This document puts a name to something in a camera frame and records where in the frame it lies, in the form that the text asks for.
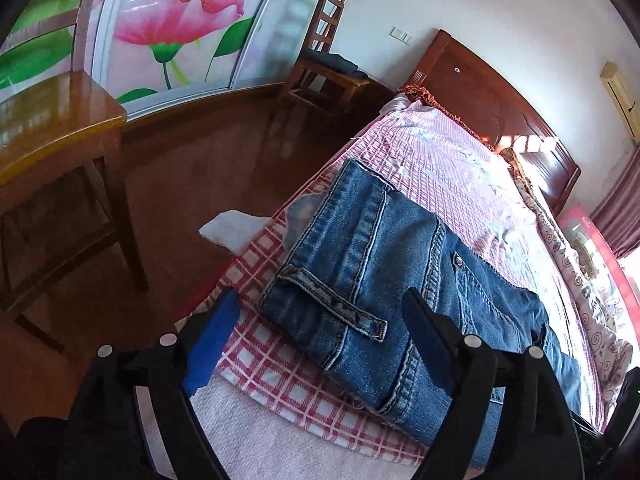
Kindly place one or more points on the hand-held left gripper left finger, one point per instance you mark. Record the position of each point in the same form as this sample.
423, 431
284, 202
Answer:
210, 345

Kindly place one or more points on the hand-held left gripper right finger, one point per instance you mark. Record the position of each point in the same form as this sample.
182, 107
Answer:
430, 345

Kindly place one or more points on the blue denim pants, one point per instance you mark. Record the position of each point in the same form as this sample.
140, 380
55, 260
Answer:
380, 250

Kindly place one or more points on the white cloth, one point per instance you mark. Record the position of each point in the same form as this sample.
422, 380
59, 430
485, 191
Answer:
230, 227

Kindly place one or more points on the swirl print quilt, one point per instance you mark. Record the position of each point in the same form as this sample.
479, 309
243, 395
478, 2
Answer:
575, 270

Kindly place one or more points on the pink plaid bedsheet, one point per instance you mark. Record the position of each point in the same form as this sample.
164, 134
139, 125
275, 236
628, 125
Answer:
440, 160

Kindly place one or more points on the mauve curtain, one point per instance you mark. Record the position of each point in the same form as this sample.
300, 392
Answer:
622, 210

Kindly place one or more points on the brown fringed cloth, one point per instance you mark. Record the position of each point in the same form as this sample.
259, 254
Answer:
425, 95

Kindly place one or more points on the wooden bed headboard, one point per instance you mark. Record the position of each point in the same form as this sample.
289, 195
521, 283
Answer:
490, 95

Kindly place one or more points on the wooden nightstand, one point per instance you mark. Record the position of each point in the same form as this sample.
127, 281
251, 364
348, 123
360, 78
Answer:
376, 92

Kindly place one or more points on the glossy wooden chair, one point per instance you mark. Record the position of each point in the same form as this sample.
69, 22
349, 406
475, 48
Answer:
45, 125

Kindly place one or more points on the dark clothes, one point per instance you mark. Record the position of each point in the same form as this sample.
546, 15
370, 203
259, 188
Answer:
335, 62

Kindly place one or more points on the floral sliding door wardrobe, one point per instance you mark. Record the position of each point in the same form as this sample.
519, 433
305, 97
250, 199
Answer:
175, 20

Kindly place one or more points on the slat back wooden chair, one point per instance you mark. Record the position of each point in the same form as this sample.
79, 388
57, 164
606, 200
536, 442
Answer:
325, 25

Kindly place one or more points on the red bed guard rail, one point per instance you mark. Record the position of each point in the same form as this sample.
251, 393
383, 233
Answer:
600, 250

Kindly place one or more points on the white wall switch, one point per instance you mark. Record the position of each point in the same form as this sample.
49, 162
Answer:
401, 35

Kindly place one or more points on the wall air conditioner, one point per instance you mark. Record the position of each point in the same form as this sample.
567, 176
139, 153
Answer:
620, 95

